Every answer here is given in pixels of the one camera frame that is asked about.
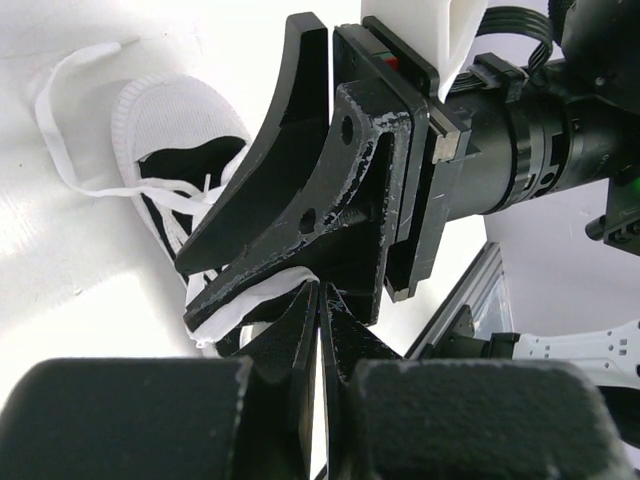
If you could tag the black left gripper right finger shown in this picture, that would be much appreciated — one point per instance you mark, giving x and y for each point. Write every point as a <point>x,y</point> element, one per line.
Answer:
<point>344,342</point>

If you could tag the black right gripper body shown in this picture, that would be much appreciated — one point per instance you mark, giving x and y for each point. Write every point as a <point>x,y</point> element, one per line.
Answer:
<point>438,142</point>

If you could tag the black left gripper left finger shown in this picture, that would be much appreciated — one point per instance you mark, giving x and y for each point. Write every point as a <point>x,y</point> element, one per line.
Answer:
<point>265,406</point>

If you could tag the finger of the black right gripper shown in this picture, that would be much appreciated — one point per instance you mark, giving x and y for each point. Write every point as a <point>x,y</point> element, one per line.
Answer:
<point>340,225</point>
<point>280,159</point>

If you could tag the black white canvas sneaker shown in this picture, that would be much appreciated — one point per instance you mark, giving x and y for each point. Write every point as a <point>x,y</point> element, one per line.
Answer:
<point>177,133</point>

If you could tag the white shoelace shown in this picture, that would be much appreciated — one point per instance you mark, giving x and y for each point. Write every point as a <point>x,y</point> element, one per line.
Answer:
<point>113,289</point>

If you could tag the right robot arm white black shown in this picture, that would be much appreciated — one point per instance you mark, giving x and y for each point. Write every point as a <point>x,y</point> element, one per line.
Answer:
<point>568,118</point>

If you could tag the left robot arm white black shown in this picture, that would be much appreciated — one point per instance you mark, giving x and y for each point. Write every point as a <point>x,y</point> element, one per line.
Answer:
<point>516,406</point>

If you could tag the right aluminium corner post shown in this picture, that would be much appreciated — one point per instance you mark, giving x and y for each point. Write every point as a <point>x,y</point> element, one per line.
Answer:
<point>474,321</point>

